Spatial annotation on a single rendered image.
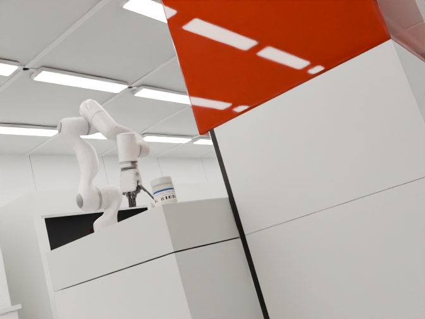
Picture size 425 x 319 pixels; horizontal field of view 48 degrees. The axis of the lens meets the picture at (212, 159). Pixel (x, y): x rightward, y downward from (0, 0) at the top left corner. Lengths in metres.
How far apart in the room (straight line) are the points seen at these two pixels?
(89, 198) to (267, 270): 1.06
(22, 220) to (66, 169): 1.62
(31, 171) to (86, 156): 4.09
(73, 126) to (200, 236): 1.18
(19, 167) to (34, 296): 1.83
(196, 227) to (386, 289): 0.59
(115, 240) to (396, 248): 0.86
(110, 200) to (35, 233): 2.85
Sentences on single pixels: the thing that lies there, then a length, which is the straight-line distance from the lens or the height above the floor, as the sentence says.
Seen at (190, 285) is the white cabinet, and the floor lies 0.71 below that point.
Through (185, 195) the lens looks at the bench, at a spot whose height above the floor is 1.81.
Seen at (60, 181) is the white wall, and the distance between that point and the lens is 6.71.
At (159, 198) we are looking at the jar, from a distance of 1.51.
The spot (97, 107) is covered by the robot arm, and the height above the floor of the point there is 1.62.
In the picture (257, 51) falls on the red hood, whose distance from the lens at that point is 1.67.
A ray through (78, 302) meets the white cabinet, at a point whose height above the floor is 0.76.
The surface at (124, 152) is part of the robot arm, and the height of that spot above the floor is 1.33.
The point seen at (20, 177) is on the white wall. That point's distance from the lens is 6.42.
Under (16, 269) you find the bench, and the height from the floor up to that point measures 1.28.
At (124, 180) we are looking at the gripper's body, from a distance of 2.17.
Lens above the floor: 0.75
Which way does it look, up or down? 12 degrees up
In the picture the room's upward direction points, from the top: 16 degrees counter-clockwise
